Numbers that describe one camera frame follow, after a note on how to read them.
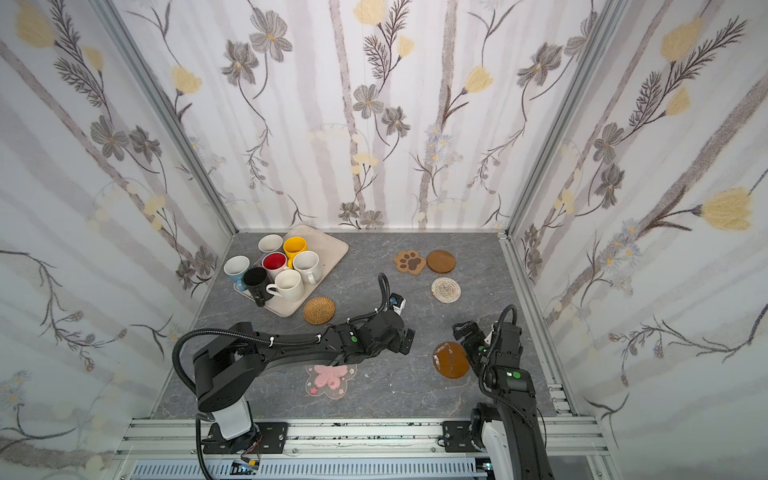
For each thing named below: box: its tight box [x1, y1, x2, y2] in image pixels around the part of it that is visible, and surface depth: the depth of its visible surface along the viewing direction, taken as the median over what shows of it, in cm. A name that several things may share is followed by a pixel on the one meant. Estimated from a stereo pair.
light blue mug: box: [223, 255, 251, 291], surface depth 100 cm
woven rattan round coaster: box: [303, 296, 335, 325], surface depth 100 cm
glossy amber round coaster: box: [432, 342, 470, 379], surface depth 88 cm
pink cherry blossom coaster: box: [305, 364, 358, 399], surface depth 85 cm
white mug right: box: [292, 250, 321, 285], surface depth 103 cm
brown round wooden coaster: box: [426, 250, 457, 274], surface depth 113 cm
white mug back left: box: [258, 234, 284, 253], surface depth 109 cm
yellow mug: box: [282, 236, 308, 269], surface depth 106 cm
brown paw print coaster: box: [393, 250, 427, 275], surface depth 113 cm
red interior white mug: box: [262, 251, 288, 282], surface depth 104 cm
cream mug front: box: [266, 270, 305, 303], surface depth 97 cm
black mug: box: [243, 267, 272, 307], surface depth 97 cm
